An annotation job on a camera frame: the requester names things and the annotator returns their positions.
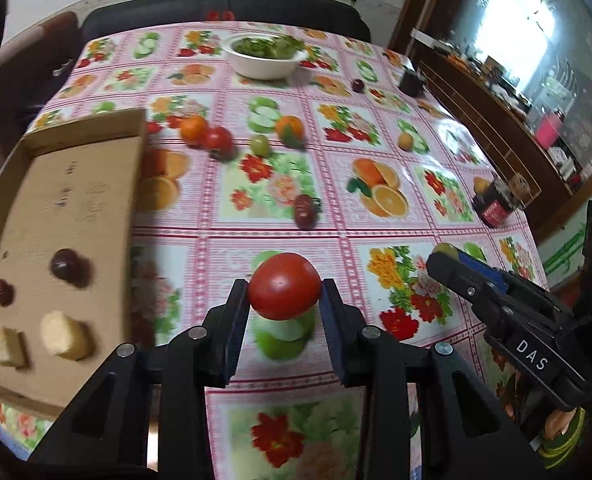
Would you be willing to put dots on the small red tomato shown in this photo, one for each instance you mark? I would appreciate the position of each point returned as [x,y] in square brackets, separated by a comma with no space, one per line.
[218,141]

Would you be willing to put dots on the round beige cake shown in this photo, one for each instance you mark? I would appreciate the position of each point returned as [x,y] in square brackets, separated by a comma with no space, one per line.
[65,337]

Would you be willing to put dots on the wooden sideboard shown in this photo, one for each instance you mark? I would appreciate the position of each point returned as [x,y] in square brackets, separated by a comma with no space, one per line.
[499,66]

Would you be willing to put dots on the green tomato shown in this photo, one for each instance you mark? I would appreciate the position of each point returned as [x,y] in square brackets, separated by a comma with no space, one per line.
[260,146]

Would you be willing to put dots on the mandarin with green leaf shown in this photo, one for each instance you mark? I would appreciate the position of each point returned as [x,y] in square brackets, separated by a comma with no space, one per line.
[291,132]

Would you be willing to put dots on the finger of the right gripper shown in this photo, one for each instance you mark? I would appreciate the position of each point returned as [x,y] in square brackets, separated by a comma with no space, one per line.
[442,269]
[477,273]

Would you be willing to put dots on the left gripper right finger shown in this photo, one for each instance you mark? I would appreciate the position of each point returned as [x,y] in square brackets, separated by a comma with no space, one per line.
[465,434]

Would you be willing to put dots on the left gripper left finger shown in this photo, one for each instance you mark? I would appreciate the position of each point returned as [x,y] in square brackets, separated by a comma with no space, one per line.
[102,433]

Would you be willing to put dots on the dark red label jar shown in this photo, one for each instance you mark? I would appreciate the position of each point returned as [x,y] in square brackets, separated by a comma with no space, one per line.
[496,203]

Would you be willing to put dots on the black leather sofa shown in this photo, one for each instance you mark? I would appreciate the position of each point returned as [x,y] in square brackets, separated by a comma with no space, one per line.
[324,15]

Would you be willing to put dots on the yellow pear fruit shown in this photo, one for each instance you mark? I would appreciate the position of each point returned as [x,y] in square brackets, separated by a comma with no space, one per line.
[480,185]

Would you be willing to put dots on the beige cake block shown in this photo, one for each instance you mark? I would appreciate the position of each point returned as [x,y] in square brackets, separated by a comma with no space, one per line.
[11,353]

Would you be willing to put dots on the dark red tomato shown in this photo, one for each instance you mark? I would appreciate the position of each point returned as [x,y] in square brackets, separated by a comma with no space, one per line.
[306,211]

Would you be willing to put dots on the black cup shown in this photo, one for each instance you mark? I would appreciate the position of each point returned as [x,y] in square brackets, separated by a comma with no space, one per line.
[412,82]

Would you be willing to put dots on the pink container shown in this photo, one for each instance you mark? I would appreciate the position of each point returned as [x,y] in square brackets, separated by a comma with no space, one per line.
[549,129]

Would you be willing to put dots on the fruit print tablecloth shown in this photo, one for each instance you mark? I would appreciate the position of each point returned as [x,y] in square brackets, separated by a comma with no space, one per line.
[203,221]

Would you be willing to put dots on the person right hand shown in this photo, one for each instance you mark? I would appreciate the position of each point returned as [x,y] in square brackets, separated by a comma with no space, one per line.
[564,426]

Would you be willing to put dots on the large red tomato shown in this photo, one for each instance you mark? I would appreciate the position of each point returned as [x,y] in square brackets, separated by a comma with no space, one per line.
[284,287]

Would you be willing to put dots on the white bowl of greens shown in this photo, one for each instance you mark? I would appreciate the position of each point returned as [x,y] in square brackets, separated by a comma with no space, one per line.
[260,56]

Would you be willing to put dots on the green grape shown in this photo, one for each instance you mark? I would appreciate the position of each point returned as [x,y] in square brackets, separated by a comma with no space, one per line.
[447,249]

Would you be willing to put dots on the red jujube date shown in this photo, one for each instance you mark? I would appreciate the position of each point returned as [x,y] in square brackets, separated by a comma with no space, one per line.
[6,293]

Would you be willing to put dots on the small dark plum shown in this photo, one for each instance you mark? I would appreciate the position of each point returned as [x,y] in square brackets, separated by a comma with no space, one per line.
[358,86]

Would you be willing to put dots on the cardboard box tray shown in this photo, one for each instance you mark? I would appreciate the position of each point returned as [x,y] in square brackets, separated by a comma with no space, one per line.
[67,201]

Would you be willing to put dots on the brown round fruit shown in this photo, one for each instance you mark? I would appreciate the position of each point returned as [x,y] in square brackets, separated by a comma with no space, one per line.
[406,141]

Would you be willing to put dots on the orange mandarin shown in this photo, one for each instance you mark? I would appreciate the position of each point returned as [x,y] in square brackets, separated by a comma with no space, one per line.
[193,129]

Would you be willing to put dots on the dark purple plum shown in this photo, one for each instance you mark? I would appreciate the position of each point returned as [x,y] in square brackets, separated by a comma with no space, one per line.
[69,266]

